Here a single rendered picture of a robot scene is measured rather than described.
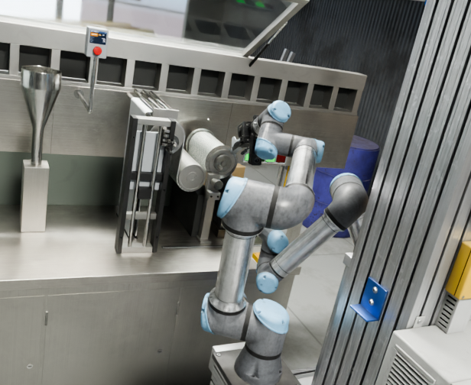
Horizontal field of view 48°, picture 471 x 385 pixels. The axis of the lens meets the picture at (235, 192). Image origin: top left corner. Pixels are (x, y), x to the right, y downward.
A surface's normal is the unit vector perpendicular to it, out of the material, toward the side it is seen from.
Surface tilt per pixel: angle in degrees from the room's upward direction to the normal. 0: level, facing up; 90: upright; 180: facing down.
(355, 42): 90
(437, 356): 0
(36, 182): 90
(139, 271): 0
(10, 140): 90
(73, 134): 90
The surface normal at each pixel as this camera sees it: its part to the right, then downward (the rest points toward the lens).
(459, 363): 0.18, -0.92
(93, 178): 0.40, 0.38
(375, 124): -0.89, -0.01
